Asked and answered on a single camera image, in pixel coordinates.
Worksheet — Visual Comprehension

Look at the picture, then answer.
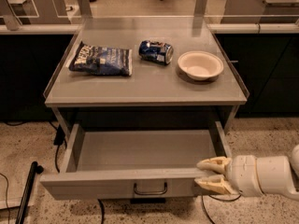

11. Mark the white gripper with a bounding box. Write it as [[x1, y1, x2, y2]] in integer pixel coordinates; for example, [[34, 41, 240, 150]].
[[194, 155, 263, 197]]

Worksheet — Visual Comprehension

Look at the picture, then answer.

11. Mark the grey top drawer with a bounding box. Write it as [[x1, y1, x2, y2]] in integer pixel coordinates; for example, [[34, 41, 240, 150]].
[[40, 121, 231, 200]]

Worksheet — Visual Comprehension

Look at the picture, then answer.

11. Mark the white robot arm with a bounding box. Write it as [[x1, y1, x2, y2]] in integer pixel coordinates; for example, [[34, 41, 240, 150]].
[[194, 146, 299, 201]]

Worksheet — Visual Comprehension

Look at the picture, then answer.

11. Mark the grey drawer cabinet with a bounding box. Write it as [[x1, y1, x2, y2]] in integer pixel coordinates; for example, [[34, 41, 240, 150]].
[[42, 15, 250, 204]]

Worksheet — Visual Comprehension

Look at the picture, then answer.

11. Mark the white bowl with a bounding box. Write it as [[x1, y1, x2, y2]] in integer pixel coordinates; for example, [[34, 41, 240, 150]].
[[178, 51, 224, 81]]

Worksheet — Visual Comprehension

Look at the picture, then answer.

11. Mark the blue soda can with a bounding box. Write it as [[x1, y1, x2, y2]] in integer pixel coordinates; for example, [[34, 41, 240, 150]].
[[138, 40, 174, 65]]

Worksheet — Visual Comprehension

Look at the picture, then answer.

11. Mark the blue chip bag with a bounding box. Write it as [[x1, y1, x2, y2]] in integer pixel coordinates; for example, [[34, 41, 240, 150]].
[[69, 42, 133, 77]]

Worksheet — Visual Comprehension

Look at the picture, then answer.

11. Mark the grey background desk right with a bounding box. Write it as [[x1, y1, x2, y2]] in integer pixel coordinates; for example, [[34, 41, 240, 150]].
[[221, 0, 299, 23]]

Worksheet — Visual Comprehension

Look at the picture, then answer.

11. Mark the grey background desk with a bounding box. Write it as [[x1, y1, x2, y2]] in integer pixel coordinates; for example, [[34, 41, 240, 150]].
[[7, 0, 70, 24], [221, 0, 299, 23]]

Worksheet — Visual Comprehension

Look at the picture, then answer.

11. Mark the black pole on floor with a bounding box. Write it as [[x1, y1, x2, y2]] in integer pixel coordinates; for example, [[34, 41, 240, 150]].
[[15, 161, 44, 224]]

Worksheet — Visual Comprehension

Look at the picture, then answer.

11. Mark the grey background desk left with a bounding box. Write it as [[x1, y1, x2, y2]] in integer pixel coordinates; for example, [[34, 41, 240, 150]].
[[7, 0, 70, 24]]

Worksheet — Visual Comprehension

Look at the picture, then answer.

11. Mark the black floor cable right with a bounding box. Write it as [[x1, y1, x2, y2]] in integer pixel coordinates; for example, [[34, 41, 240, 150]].
[[200, 193, 243, 224]]

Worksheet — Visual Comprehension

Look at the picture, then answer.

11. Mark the black floor cable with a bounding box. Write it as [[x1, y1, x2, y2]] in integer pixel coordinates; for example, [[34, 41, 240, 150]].
[[47, 120, 106, 224], [200, 193, 243, 224]]

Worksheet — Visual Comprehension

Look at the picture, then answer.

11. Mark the black floor cable left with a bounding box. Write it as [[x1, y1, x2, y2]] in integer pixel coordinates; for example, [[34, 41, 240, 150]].
[[47, 120, 106, 224]]

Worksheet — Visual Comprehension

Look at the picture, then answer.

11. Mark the thin black cable far left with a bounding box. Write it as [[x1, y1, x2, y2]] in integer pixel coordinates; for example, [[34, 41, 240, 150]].
[[0, 173, 11, 224]]

